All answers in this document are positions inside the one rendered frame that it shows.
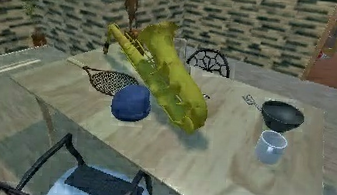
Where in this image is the brown wooden figure statue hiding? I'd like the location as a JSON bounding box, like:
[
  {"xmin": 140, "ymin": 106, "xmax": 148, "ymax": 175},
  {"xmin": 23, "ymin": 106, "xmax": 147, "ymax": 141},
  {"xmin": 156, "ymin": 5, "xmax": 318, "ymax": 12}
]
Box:
[{"xmin": 120, "ymin": 0, "xmax": 142, "ymax": 39}]

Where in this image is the small black whisk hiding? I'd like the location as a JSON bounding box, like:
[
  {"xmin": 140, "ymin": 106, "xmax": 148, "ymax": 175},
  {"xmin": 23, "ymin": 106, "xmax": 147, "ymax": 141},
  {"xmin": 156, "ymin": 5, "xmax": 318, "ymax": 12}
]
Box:
[{"xmin": 241, "ymin": 93, "xmax": 265, "ymax": 112}]

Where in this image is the yellow brass saxophone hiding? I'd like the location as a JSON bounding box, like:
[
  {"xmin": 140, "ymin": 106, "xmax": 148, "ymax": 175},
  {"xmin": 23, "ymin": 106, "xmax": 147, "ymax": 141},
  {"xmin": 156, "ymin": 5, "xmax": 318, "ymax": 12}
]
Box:
[{"xmin": 96, "ymin": 15, "xmax": 215, "ymax": 137}]

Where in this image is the black bowl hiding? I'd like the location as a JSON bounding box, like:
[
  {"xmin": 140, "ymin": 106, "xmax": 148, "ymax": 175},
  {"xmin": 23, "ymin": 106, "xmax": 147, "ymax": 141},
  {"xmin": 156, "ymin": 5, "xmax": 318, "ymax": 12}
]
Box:
[{"xmin": 259, "ymin": 99, "xmax": 306, "ymax": 135}]

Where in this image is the black chair with blue seat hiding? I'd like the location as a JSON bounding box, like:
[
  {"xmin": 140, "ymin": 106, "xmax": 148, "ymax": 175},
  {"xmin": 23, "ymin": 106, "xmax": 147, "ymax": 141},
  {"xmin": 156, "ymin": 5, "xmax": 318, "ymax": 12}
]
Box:
[{"xmin": 0, "ymin": 126, "xmax": 158, "ymax": 195}]

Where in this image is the blue round cap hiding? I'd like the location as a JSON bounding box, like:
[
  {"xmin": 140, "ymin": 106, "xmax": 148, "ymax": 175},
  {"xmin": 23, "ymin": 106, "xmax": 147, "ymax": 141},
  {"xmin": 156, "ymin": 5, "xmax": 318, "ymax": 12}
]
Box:
[{"xmin": 109, "ymin": 82, "xmax": 153, "ymax": 124}]

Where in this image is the pale blue glass cup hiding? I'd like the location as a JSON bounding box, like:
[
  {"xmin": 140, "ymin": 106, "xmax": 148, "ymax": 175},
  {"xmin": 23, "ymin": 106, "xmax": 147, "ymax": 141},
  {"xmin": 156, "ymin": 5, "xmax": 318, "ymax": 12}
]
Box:
[{"xmin": 253, "ymin": 128, "xmax": 289, "ymax": 167}]

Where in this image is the black metal chair round back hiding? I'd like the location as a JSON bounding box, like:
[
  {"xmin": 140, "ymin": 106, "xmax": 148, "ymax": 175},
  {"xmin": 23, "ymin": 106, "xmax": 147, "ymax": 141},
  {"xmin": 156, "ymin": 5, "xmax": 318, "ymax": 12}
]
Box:
[{"xmin": 184, "ymin": 46, "xmax": 232, "ymax": 79}]

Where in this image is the pale wooden table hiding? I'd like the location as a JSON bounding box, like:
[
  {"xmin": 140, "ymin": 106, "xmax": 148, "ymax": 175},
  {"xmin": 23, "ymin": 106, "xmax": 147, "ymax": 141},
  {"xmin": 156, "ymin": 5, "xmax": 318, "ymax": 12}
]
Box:
[{"xmin": 1, "ymin": 36, "xmax": 335, "ymax": 195}]

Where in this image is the potted house plant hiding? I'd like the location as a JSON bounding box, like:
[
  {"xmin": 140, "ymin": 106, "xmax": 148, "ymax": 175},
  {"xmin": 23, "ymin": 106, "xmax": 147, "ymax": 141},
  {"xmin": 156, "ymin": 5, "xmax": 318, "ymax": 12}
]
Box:
[{"xmin": 20, "ymin": 2, "xmax": 51, "ymax": 49}]

